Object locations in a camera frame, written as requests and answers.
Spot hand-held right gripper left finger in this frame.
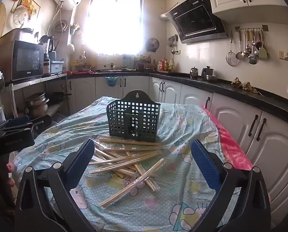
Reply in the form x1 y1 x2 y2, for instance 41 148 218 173
15 138 97 232

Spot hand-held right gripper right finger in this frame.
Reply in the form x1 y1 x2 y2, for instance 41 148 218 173
191 140 271 232

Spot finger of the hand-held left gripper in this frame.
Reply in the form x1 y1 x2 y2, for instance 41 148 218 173
4 115 30 129
29 114 53 136

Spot bunch of chopsticks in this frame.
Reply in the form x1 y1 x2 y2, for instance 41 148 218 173
88 135 166 208

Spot green plastic utensil basket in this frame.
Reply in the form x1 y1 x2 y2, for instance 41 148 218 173
107 90 161 143

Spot person's left hand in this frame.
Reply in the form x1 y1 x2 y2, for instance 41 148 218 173
6 162 17 187

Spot stacked steel pots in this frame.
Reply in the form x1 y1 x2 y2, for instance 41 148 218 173
25 92 50 117

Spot black frying pan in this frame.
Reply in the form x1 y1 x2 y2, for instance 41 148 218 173
46 92 72 105

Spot pink plastic table cover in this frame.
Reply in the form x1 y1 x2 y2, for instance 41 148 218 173
201 105 254 172

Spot steel storage shelf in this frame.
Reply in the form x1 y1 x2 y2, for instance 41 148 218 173
9 74 68 126

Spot cartoon print blue sheet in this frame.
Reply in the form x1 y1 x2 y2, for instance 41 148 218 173
12 96 242 232

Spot blue plastic box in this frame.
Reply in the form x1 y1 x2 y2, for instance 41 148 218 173
50 60 65 74

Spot blender with dark jar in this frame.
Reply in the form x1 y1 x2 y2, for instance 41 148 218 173
40 35 55 76

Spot black microwave oven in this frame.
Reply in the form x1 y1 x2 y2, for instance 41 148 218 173
11 40 45 81

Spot teal hanging bin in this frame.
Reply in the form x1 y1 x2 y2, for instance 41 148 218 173
105 77 119 87

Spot brown lumpy roots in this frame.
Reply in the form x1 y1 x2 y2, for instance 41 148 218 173
232 77 258 94

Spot dark steel teapot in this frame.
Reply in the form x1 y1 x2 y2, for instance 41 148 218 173
201 66 217 81

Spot black kitchen countertop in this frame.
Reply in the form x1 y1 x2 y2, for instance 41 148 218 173
67 68 288 124

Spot grey drawer organizer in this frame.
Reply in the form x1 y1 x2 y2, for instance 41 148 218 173
122 54 135 67

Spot red label bottles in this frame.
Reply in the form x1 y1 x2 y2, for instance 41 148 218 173
158 57 169 72

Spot steel ladle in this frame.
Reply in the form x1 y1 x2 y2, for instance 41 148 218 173
235 30 245 60

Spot large steel spoon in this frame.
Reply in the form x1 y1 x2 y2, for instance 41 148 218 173
248 30 257 65

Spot counter rack with jars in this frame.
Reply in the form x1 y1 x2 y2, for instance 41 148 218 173
134 54 152 72

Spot framed fruit picture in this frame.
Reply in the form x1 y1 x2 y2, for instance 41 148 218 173
11 0 41 21

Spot bright kitchen window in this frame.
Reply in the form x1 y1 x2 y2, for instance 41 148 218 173
85 0 144 56

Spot pale green spatula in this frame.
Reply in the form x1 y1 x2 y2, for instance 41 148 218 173
258 29 269 60

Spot hanging kitchen tools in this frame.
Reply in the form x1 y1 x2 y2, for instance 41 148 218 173
169 34 179 55

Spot small black fan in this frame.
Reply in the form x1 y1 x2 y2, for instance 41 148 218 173
145 38 159 53

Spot black ladle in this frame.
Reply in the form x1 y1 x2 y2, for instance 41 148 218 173
255 29 263 50

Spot black range hood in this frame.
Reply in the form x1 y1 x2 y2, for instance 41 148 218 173
164 0 229 44

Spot wire mesh strainer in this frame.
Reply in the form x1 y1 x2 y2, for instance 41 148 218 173
226 31 239 67

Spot wall utensil rail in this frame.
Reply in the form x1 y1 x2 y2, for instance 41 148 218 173
235 25 269 32

